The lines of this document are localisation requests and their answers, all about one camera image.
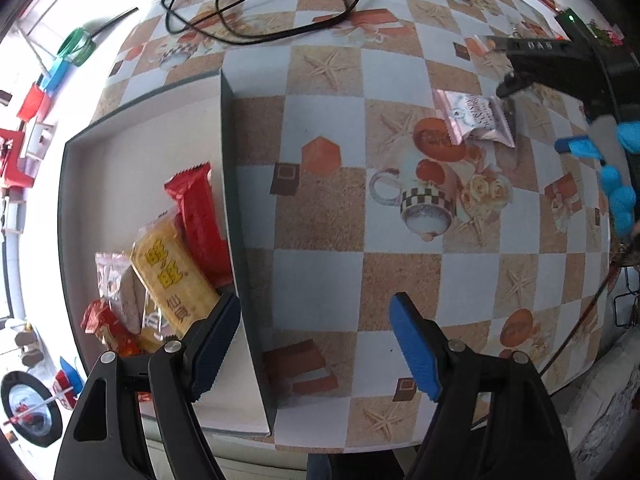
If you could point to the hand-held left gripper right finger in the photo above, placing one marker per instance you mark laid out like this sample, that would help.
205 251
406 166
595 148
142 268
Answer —
415 350

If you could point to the white pink-edged snack packet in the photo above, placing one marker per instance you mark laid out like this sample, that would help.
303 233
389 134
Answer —
114 280

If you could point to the person's right hand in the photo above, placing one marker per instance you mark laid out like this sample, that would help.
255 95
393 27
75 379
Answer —
622 195

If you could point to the yellow long snack packet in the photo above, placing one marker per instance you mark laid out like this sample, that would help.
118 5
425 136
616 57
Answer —
172 275

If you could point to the dark green cardboard box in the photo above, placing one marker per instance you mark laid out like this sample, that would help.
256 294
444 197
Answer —
150 125

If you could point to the red gold-print snack packet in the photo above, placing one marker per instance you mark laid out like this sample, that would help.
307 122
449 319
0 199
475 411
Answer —
112 330

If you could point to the red long snack packet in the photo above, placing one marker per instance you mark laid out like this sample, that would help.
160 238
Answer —
197 220

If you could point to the pink printed snack packet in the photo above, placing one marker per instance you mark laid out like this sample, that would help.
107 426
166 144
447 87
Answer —
475 117

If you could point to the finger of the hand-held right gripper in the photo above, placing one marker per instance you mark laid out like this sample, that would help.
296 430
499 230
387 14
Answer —
515 82
530 47

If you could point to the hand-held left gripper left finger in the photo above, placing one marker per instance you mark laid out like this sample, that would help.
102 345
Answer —
215 355

